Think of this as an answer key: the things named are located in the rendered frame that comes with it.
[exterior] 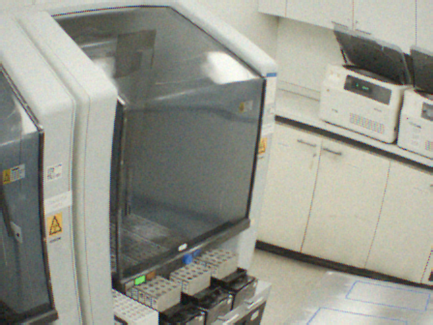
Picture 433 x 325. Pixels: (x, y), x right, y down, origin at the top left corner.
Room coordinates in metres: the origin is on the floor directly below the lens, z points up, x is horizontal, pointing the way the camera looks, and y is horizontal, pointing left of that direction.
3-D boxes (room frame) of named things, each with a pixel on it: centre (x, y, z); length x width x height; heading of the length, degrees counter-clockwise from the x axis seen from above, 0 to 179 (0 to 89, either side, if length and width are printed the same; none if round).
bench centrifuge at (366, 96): (3.64, -0.93, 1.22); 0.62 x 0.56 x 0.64; 148
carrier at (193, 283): (1.54, 0.01, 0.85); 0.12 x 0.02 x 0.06; 150
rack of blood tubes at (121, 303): (1.33, 0.25, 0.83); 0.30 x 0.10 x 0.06; 60
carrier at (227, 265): (1.67, -0.06, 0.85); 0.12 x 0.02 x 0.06; 149
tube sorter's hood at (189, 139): (1.59, 0.26, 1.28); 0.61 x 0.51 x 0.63; 150
